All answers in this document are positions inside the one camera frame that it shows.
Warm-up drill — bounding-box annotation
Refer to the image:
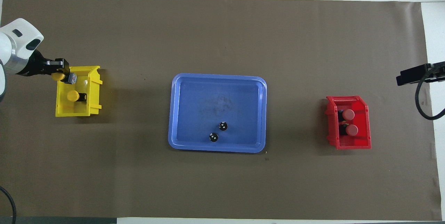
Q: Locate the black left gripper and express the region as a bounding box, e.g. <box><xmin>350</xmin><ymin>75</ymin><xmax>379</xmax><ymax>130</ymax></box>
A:
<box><xmin>16</xmin><ymin>50</ymin><xmax>70</xmax><ymax>77</ymax></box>

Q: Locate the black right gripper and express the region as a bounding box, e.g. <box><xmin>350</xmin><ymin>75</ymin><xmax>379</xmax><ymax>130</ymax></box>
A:
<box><xmin>396</xmin><ymin>62</ymin><xmax>445</xmax><ymax>86</ymax></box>

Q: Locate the yellow push button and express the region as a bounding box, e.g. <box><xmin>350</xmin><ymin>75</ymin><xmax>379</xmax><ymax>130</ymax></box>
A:
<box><xmin>67</xmin><ymin>90</ymin><xmax>87</xmax><ymax>102</ymax></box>
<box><xmin>51</xmin><ymin>72</ymin><xmax>78</xmax><ymax>85</ymax></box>

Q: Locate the red push button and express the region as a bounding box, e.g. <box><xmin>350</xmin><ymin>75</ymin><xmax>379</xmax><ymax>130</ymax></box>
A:
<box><xmin>339</xmin><ymin>123</ymin><xmax>359</xmax><ymax>137</ymax></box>
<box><xmin>338</xmin><ymin>109</ymin><xmax>355</xmax><ymax>122</ymax></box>

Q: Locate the yellow plastic storage bin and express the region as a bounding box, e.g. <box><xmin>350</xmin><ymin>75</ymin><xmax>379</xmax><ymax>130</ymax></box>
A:
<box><xmin>55</xmin><ymin>66</ymin><xmax>103</xmax><ymax>117</ymax></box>

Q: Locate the red plastic storage bin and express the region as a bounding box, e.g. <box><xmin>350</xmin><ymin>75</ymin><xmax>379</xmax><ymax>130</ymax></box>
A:
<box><xmin>325</xmin><ymin>96</ymin><xmax>372</xmax><ymax>150</ymax></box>

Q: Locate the brown paper table mat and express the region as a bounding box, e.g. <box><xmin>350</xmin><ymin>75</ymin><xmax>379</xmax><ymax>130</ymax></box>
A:
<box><xmin>0</xmin><ymin>0</ymin><xmax>442</xmax><ymax>221</ymax></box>

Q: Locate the blue plastic tray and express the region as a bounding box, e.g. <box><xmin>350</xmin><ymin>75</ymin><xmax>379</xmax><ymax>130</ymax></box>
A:
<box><xmin>168</xmin><ymin>73</ymin><xmax>267</xmax><ymax>154</ymax></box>

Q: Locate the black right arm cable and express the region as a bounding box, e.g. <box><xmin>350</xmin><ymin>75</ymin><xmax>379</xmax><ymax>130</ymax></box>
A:
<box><xmin>415</xmin><ymin>67</ymin><xmax>445</xmax><ymax>121</ymax></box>

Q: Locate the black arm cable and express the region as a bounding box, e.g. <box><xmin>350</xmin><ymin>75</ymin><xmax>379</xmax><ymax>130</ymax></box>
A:
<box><xmin>415</xmin><ymin>67</ymin><xmax>445</xmax><ymax>121</ymax></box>
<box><xmin>0</xmin><ymin>186</ymin><xmax>17</xmax><ymax>224</ymax></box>

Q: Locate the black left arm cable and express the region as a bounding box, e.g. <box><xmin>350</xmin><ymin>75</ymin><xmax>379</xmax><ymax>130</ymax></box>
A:
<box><xmin>0</xmin><ymin>186</ymin><xmax>17</xmax><ymax>224</ymax></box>

